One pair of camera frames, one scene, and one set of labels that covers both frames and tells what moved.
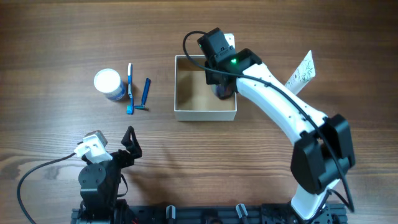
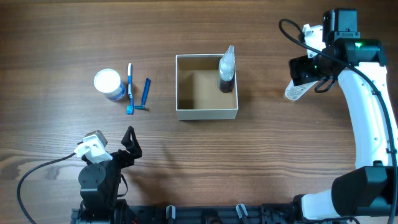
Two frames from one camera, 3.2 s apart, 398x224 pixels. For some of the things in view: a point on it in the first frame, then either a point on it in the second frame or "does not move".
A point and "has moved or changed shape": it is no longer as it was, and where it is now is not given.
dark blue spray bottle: [224, 91] has moved or changed shape
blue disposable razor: [145, 94] does not move
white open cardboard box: [194, 99] does not move
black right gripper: [210, 78] -> [299, 72]
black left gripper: [132, 146] does not move
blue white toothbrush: [129, 107] does not move
